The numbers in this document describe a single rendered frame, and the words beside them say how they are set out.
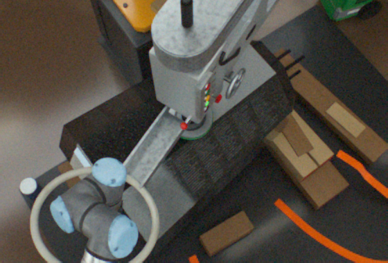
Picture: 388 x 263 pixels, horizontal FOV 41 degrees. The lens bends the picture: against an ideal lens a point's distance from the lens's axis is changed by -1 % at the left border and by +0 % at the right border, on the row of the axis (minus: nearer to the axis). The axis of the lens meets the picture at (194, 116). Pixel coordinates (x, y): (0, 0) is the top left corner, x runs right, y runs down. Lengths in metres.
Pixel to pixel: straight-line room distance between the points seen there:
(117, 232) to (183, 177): 1.34
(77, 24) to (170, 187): 1.71
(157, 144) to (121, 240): 1.03
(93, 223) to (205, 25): 0.80
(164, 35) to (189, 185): 1.04
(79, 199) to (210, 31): 0.74
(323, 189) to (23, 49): 2.23
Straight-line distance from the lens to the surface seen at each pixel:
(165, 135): 2.26
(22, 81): 3.75
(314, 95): 3.49
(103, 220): 1.28
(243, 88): 2.63
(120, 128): 2.57
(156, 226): 2.08
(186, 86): 1.94
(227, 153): 2.64
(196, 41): 1.74
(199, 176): 2.61
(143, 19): 2.89
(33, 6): 4.04
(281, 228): 3.26
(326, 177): 3.30
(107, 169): 1.40
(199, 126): 2.48
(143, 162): 2.22
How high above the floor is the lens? 3.19
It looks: 68 degrees down
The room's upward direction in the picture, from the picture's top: 1 degrees counter-clockwise
